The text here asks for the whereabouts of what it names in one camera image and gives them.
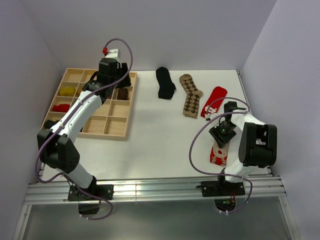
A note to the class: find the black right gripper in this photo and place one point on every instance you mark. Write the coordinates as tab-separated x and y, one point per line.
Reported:
214	132

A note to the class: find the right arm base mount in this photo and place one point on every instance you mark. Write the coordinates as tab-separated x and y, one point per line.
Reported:
224	193

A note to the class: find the aluminium frame rail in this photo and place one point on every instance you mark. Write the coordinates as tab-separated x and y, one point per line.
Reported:
170	189

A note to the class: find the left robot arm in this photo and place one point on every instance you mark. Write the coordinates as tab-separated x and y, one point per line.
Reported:
56	146

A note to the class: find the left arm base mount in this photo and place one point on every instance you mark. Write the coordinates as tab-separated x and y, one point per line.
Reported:
90	201

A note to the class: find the dark brown striped sock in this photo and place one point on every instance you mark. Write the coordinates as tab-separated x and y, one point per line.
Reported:
122	94

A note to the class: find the rolled yellow sock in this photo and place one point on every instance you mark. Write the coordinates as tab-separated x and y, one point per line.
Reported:
68	91

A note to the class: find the brown argyle sock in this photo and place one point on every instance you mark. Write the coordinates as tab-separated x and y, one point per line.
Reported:
193	96

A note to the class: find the rolled orange sock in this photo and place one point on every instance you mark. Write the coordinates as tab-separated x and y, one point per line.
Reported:
78	92

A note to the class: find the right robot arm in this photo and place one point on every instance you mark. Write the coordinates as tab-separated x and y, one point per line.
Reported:
258	143

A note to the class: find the rolled red sock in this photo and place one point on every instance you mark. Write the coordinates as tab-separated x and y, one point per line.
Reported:
61	108

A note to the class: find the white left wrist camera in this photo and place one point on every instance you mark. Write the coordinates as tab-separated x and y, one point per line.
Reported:
111	53

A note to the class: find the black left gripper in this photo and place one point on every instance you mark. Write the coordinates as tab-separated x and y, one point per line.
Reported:
122	69

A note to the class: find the rolled black sock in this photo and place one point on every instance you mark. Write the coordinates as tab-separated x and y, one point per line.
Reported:
49	124

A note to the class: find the red reindeer sock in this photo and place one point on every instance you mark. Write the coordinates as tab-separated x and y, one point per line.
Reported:
214	101
218	155

